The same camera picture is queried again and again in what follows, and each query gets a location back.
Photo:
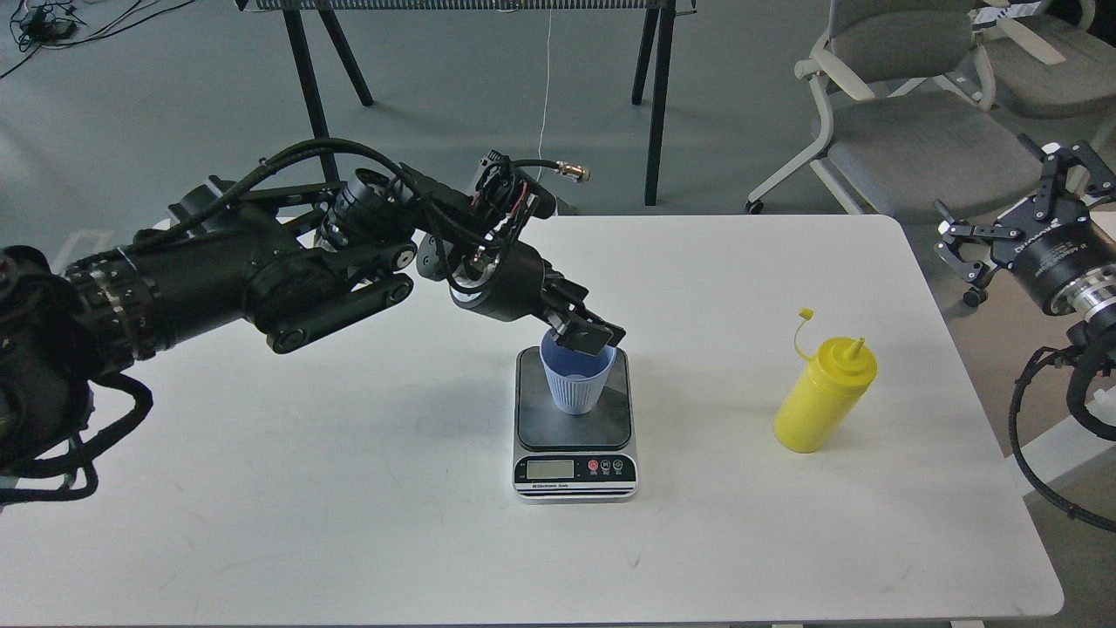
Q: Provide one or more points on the yellow squeeze bottle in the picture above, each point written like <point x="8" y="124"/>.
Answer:
<point x="834" y="379"/>

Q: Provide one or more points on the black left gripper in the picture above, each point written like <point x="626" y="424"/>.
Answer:
<point x="503" y="277"/>

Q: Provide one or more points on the black trestle table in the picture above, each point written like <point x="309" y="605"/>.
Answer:
<point x="517" y="62"/>

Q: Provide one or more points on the white side table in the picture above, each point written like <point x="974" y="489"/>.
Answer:
<point x="1067" y="447"/>

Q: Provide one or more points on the blue plastic cup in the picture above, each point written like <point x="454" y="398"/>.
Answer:
<point x="575" y="379"/>

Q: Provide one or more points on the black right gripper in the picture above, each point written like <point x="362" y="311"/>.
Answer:
<point x="1059" y="257"/>

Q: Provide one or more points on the grey office chair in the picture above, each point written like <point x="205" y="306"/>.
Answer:
<point x="903" y="91"/>
<point x="1046" y="67"/>

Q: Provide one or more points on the digital kitchen scale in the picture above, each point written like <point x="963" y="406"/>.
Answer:
<point x="559" y="457"/>

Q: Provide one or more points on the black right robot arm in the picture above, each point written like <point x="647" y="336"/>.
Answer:
<point x="976" y="253"/>

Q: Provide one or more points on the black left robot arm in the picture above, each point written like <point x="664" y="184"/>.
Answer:
<point x="315" y="239"/>

